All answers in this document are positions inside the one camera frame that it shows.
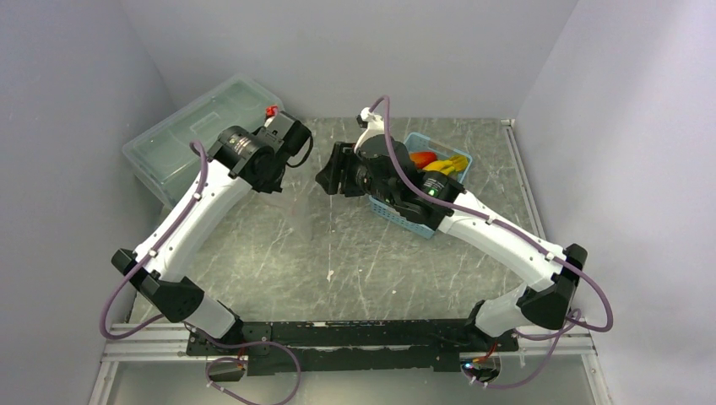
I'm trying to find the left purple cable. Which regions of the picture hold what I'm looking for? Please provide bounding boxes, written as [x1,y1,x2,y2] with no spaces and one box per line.
[99,139,209,341]

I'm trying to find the clear green storage box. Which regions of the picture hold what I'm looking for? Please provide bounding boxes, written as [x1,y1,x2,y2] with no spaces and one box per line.
[122,74,284,208]

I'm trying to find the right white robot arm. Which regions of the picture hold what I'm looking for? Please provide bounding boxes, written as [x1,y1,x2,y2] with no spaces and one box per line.
[315,139,587,350]

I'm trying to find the light blue plastic basket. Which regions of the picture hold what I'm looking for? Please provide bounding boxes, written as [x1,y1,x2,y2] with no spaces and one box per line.
[367,132,474,240]

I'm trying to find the red orange mango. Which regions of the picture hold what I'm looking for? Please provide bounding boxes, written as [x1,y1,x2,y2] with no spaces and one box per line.
[410,151,437,169]

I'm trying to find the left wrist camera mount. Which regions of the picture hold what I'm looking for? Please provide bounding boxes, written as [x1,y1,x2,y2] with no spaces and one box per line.
[253,105,314,169]

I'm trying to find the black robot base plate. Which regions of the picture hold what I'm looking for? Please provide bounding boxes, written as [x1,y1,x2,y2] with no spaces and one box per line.
[186,318,519,376]

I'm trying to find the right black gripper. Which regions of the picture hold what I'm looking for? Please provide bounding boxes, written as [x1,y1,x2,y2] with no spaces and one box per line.
[316,140,399,206]

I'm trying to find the yellow banana bunch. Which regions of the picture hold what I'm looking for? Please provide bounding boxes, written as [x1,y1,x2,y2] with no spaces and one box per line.
[423,154,469,176]

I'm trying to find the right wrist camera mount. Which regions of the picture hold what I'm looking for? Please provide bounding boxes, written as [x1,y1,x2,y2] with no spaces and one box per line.
[352,107,415,176]

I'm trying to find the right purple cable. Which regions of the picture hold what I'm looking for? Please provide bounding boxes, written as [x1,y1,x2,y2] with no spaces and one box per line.
[369,94,614,391]

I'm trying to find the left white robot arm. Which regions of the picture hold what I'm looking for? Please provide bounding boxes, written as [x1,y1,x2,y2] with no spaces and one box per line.
[111,120,297,354]

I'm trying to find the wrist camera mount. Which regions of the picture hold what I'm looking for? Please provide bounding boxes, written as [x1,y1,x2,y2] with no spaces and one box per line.
[352,107,415,176]
[253,105,314,169]

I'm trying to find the purple cable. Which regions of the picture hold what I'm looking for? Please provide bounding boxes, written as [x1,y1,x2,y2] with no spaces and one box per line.
[99,139,209,341]
[369,94,614,391]

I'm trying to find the clear zip top bag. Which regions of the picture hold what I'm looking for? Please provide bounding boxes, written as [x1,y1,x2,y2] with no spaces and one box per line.
[258,184,312,242]

